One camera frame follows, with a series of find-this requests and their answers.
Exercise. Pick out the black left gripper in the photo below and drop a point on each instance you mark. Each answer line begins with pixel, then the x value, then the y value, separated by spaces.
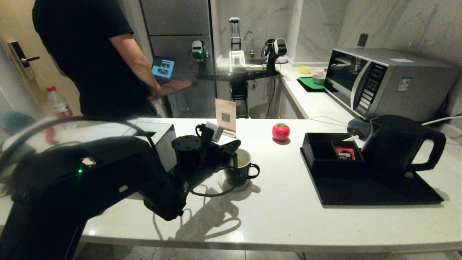
pixel 214 157

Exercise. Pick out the black electric kettle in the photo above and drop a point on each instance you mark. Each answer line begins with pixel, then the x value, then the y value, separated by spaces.
pixel 393 150

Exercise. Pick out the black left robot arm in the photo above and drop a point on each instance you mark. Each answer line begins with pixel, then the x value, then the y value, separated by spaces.
pixel 90 173

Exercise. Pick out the black mug white inside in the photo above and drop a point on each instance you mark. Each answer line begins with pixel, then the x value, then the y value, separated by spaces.
pixel 249 169

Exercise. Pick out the beige QR sign card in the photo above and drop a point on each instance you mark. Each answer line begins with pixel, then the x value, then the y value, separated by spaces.
pixel 226 112

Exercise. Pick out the white round coaster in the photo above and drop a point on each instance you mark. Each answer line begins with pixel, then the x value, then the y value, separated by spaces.
pixel 249 186

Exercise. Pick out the red toy tomato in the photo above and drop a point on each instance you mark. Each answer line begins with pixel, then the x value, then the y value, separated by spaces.
pixel 280 132

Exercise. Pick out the black table column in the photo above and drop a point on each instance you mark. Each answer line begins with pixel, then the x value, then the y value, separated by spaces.
pixel 239 97

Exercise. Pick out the black cube tissue box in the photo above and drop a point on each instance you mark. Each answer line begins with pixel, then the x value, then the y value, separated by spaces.
pixel 168 144

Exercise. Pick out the black background table top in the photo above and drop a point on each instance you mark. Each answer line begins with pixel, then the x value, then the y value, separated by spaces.
pixel 238 76

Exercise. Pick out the black sachet holder box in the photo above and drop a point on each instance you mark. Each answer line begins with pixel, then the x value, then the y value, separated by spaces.
pixel 319 153

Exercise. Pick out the white plastic container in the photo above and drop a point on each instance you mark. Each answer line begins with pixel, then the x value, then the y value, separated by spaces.
pixel 237 59

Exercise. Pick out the purple round lid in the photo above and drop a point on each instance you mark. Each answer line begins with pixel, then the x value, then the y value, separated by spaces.
pixel 282 60

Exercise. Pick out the green cutting board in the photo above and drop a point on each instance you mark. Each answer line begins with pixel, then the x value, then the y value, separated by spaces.
pixel 310 83

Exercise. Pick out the grey device green light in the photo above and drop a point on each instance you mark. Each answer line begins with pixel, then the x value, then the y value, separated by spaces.
pixel 198 50

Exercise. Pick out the chrome faucet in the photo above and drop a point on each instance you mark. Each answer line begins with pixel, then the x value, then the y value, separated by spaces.
pixel 252 45

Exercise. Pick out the yellow bowl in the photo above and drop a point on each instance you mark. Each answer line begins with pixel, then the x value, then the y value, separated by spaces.
pixel 305 69

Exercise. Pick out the open laptop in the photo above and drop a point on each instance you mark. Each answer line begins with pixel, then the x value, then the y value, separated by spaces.
pixel 163 68

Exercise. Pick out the grey-green bowl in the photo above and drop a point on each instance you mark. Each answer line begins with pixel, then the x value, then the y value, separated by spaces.
pixel 319 79

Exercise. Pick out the red coffee sachet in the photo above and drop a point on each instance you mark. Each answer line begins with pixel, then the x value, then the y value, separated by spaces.
pixel 345 153

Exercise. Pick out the pink bowl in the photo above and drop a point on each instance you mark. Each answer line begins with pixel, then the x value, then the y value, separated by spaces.
pixel 317 71

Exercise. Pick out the white stick sachet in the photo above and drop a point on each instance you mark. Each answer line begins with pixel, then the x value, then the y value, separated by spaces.
pixel 351 138

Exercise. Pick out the grey cloth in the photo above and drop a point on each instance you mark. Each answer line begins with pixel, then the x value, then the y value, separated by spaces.
pixel 357 127

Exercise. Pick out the black rectangular serving tray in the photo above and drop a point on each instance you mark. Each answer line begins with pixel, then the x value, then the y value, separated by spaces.
pixel 361 195

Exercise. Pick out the person in black shirt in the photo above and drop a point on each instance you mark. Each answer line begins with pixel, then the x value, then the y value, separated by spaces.
pixel 94 54

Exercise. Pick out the clear water bottle red cap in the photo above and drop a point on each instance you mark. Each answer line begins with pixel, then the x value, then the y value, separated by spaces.
pixel 57 104

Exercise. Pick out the silver microwave oven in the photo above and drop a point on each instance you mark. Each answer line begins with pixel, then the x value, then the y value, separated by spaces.
pixel 408 90

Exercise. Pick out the teal rounded object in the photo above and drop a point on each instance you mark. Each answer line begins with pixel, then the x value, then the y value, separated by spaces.
pixel 14 121

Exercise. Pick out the black door lock with lever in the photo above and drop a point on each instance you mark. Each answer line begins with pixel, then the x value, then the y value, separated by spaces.
pixel 21 59

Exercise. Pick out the beige wooden door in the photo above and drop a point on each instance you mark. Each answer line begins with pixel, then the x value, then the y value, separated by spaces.
pixel 21 21

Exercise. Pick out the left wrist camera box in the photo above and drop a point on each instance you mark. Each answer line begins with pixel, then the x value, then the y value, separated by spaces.
pixel 213 130

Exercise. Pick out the dark wall switch plate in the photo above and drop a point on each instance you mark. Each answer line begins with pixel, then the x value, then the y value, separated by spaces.
pixel 363 39

